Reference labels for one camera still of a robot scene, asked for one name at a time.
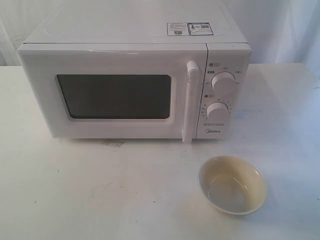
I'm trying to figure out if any blue warning label sticker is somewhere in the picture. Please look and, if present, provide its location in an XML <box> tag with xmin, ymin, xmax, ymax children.
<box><xmin>167</xmin><ymin>22</ymin><xmax>214</xmax><ymax>36</ymax></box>

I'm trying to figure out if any white microwave door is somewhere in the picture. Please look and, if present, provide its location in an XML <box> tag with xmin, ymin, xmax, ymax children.
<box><xmin>17</xmin><ymin>43</ymin><xmax>208</xmax><ymax>143</ymax></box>

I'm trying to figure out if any white microwave oven body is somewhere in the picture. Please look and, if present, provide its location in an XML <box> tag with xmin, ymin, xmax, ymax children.
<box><xmin>18</xmin><ymin>0</ymin><xmax>252</xmax><ymax>140</ymax></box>

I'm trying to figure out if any upper white control knob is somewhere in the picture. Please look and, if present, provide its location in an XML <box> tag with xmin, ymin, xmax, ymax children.
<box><xmin>211</xmin><ymin>71</ymin><xmax>236</xmax><ymax>90</ymax></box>

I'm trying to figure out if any cream ceramic bowl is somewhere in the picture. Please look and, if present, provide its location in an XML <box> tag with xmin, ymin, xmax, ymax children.
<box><xmin>197</xmin><ymin>155</ymin><xmax>268</xmax><ymax>216</ymax></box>

